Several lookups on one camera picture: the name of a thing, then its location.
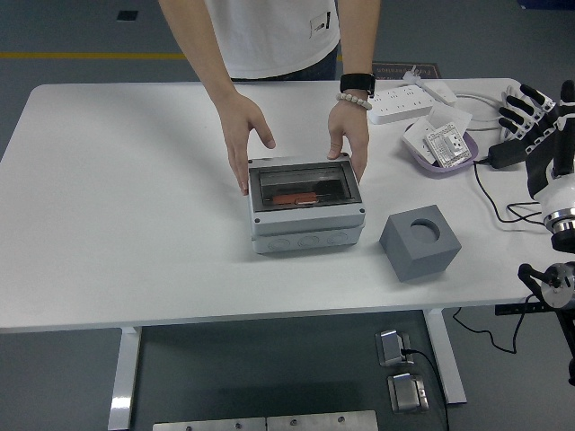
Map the white power strip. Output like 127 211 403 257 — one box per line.
367 84 437 126

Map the pale bead bracelet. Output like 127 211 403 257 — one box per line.
335 91 374 111

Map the dark floor sign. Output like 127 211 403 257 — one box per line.
371 61 441 82

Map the packaged wall socket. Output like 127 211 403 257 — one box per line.
423 123 473 165

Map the grey plastic junction box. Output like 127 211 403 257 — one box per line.
247 153 366 256

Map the blue object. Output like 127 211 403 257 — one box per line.
520 0 575 11

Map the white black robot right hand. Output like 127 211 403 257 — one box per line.
497 79 575 216

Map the grey cube holder block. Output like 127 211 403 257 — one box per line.
378 204 464 283

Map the orange cylindrical battery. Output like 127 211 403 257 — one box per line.
273 192 318 207

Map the white coiled power cable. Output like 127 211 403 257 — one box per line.
451 84 525 141

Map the black under-table bracket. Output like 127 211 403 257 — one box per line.
495 303 556 315

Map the metal floor socket box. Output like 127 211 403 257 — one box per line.
386 372 429 414
375 330 414 367

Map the white power plug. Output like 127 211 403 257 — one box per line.
402 66 432 89

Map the person's right hand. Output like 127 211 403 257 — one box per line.
217 92 276 197

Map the thin black cable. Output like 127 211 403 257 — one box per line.
473 159 553 234

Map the purple plastic tray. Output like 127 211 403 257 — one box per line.
402 123 481 179

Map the grey metal plate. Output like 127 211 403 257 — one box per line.
265 409 380 431
152 417 267 431

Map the black smartwatch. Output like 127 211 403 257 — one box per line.
339 73 376 98

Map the white table leg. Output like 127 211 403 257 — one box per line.
107 326 143 431
423 309 468 405

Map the person's left hand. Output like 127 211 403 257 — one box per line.
326 101 370 185

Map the black hanging cable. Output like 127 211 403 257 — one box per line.
451 294 540 356

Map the black power adapter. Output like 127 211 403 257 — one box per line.
488 141 529 171

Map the smoky transparent box lid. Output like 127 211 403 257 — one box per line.
249 162 362 212

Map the white socket box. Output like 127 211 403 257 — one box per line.
401 117 439 163

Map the black floor cable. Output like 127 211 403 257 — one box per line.
401 348 450 431

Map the white flat adapter block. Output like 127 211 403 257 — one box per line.
424 83 458 105

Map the person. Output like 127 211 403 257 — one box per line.
156 0 383 197

